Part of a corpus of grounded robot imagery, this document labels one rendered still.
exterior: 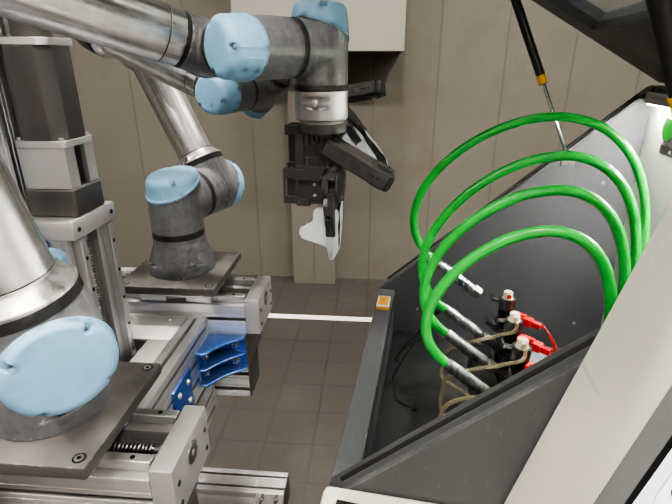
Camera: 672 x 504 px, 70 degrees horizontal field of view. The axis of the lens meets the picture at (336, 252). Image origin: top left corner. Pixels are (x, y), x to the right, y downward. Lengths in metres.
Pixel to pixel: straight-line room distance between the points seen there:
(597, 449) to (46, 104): 0.85
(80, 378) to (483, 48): 3.02
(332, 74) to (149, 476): 0.59
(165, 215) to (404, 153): 2.38
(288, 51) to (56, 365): 0.43
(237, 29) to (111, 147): 3.20
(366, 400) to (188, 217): 0.55
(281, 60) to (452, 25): 2.69
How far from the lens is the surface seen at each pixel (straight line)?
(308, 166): 0.72
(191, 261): 1.15
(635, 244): 0.83
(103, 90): 3.73
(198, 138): 1.24
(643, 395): 0.47
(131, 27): 0.69
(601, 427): 0.51
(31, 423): 0.76
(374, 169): 0.69
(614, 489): 0.47
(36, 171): 0.94
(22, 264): 0.55
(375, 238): 3.45
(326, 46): 0.67
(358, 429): 0.82
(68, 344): 0.56
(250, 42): 0.61
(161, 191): 1.10
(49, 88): 0.90
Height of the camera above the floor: 1.50
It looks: 22 degrees down
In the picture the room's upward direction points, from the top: straight up
